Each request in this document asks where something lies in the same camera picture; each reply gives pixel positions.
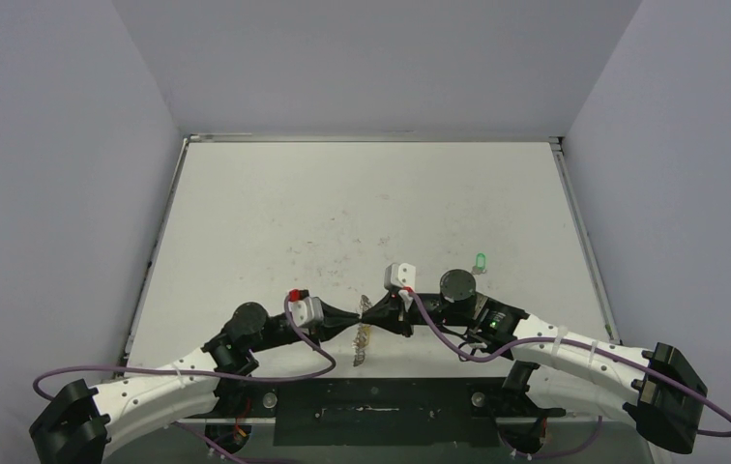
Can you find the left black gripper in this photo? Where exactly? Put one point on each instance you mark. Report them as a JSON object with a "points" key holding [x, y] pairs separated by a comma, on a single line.
{"points": [[335, 315]]}

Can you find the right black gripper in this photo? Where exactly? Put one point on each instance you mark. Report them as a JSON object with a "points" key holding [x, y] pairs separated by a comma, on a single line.
{"points": [[397, 313]]}

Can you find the metal disc with key rings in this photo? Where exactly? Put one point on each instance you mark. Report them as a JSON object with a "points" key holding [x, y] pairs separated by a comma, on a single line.
{"points": [[362, 336]]}

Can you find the key with green tag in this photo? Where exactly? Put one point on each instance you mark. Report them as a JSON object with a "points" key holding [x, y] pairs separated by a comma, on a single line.
{"points": [[480, 264]]}

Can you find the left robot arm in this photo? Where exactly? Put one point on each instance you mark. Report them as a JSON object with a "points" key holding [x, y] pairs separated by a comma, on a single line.
{"points": [[85, 424]]}

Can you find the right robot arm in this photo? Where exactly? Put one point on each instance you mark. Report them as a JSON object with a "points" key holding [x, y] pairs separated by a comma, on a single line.
{"points": [[553, 369]]}

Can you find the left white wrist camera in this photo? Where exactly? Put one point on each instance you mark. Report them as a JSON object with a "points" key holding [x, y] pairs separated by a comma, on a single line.
{"points": [[306, 311]]}

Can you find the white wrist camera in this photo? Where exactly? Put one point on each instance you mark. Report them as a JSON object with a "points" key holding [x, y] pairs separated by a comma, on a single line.
{"points": [[306, 311], [399, 276]]}

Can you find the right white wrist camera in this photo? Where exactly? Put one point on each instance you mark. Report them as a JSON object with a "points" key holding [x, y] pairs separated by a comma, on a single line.
{"points": [[399, 276]]}

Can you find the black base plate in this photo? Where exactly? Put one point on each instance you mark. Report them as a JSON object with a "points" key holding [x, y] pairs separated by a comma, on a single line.
{"points": [[391, 412]]}

